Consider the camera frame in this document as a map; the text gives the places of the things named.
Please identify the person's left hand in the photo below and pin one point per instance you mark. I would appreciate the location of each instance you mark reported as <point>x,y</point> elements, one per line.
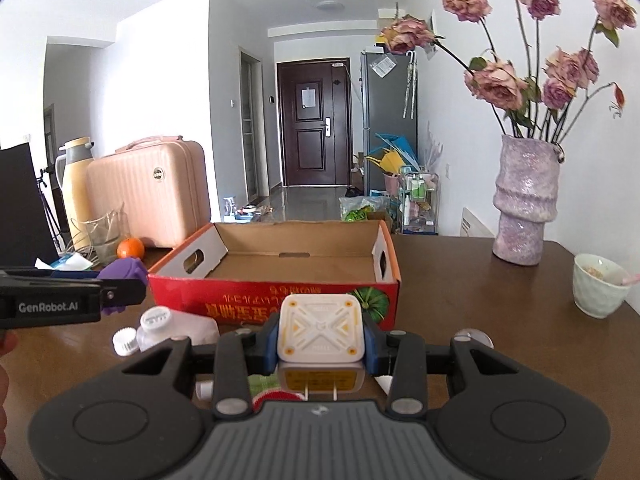
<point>7,345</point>

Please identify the green printed bag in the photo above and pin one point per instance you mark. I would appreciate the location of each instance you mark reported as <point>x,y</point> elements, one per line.
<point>357,210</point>

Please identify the small brown cardboard box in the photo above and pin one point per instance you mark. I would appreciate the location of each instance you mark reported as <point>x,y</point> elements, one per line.
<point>380,215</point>

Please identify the black tripod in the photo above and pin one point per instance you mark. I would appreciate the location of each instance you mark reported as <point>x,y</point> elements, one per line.
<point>50,210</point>

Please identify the black screen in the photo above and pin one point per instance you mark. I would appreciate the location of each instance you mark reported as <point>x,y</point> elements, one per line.
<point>22,205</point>

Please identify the small white cap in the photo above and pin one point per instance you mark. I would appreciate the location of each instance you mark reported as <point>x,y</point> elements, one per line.
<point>125,342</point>

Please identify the pink ribbed suitcase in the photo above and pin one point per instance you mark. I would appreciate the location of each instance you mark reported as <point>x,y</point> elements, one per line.
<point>150,195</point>

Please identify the grey interior door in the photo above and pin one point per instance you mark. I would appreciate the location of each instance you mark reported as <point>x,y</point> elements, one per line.
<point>251,125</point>

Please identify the white pill bottle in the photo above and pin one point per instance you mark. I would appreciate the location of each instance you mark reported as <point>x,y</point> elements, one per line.
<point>185,327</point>

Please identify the orange fruit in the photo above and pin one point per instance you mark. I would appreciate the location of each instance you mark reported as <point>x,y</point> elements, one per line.
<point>130,249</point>

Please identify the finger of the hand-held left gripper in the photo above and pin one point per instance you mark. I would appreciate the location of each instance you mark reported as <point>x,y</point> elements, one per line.
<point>127,292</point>

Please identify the blue tissue pack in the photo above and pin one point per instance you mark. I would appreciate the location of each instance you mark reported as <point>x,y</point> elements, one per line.
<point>70,262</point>

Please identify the pink bucket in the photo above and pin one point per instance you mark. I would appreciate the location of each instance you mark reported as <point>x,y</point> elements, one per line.
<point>391,184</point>

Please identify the dried pink roses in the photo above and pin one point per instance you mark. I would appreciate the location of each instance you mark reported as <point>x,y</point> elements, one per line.
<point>497,82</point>

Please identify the white flat box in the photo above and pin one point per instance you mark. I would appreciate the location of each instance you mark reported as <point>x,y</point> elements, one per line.
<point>475,222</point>

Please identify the clear folded umbrella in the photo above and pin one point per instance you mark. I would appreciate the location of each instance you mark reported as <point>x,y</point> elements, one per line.
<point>410,85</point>

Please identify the pink spoon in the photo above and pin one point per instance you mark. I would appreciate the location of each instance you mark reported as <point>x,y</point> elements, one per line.
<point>631,278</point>

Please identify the clear plastic lid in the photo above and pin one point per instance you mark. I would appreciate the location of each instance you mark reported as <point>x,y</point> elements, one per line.
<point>474,337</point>

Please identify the lilac textured vase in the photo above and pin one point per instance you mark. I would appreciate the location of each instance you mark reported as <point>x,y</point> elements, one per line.
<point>527,200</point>

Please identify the clear glass cup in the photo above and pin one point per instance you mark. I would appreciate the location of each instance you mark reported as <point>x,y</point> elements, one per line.
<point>107,240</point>

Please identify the red cardboard box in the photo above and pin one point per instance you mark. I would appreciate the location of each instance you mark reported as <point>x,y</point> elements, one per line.
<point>225,300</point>

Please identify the dark brown entrance door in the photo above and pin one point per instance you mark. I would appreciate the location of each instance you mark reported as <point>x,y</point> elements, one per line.
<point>312,125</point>

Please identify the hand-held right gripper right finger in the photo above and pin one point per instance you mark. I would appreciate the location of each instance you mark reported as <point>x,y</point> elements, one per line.
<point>374,350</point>

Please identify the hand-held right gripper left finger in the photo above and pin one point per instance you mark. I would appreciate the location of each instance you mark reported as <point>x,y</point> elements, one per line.
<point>268,350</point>

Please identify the round ceiling lamp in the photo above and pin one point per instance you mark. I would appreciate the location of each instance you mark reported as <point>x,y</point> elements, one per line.
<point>330,5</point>

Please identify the paper sheet on refrigerator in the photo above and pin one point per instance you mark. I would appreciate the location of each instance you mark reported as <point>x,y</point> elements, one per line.
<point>384,66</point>

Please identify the yellow plastic object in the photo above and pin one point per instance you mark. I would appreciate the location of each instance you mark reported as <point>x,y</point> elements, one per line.
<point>387,161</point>

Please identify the grey refrigerator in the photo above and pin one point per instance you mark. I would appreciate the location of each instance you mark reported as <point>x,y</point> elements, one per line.
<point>385,110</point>

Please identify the white square power adapter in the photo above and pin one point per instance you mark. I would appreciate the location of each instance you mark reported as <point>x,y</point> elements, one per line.
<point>320,330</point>

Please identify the purple gear-shaped lid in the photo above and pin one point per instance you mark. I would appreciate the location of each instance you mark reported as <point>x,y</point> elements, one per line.
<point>122,267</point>

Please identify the blue plastic frame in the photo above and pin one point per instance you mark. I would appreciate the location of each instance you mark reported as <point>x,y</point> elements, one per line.
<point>395,142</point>

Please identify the yellow thermos jug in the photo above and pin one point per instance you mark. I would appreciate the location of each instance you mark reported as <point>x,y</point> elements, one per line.
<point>75,190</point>

